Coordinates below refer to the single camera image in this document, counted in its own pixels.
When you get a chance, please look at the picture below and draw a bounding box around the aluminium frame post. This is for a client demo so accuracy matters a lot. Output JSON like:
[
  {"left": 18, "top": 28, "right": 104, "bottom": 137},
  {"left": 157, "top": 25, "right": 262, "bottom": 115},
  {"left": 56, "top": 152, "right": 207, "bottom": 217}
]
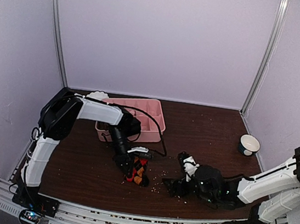
[
  {"left": 241, "top": 0, "right": 290, "bottom": 117},
  {"left": 51, "top": 0, "right": 69, "bottom": 87}
]

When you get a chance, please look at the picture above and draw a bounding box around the pink divided organizer tray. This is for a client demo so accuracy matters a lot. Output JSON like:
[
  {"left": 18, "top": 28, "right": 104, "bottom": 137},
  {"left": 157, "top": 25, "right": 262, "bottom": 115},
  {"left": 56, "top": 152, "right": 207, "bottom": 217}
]
[{"left": 95, "top": 97, "right": 166, "bottom": 143}]

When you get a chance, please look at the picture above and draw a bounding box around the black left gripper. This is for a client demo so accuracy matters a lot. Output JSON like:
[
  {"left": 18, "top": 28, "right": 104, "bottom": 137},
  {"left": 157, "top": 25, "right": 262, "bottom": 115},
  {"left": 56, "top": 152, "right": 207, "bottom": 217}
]
[{"left": 103, "top": 125, "right": 138, "bottom": 179}]

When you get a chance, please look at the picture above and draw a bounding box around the black red argyle sock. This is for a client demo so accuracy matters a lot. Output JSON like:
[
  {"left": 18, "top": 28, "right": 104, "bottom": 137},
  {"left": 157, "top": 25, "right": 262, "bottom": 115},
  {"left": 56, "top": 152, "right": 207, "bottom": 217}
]
[{"left": 124, "top": 157, "right": 149, "bottom": 187}]

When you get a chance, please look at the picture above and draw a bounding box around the white dark blue cup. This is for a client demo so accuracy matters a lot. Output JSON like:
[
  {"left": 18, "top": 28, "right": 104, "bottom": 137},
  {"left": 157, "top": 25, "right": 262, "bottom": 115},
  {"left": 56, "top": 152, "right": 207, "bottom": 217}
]
[{"left": 238, "top": 134, "right": 261, "bottom": 157}]

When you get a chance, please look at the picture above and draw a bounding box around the left aluminium frame post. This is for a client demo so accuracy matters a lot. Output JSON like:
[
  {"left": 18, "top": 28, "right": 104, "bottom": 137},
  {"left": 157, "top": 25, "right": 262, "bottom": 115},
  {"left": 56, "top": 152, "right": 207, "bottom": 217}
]
[{"left": 51, "top": 0, "right": 69, "bottom": 87}]

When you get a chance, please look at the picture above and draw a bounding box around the right aluminium frame post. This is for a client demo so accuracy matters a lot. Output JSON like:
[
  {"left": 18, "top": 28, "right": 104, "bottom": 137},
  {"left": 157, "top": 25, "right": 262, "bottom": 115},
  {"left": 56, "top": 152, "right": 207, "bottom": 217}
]
[{"left": 241, "top": 0, "right": 290, "bottom": 117}]

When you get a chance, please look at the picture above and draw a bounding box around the white scalloped ceramic bowl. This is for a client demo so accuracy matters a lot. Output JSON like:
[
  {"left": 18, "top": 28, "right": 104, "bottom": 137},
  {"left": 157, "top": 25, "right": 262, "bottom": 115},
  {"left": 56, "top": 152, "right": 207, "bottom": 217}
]
[{"left": 86, "top": 90, "right": 109, "bottom": 101}]

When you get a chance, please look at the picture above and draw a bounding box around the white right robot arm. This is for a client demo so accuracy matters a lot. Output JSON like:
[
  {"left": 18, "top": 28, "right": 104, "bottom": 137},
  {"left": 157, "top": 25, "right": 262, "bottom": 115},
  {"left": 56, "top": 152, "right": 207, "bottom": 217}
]
[{"left": 162, "top": 147, "right": 300, "bottom": 224}]

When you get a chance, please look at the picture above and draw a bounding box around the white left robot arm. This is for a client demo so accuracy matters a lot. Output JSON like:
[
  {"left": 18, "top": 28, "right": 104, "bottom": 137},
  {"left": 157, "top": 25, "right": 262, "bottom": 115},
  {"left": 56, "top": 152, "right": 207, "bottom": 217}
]
[{"left": 19, "top": 88, "right": 151, "bottom": 209}]

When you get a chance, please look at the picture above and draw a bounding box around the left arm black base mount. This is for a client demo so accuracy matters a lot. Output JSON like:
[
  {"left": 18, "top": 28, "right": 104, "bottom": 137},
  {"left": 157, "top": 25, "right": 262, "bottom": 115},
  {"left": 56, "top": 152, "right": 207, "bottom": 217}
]
[{"left": 12, "top": 183, "right": 60, "bottom": 217}]

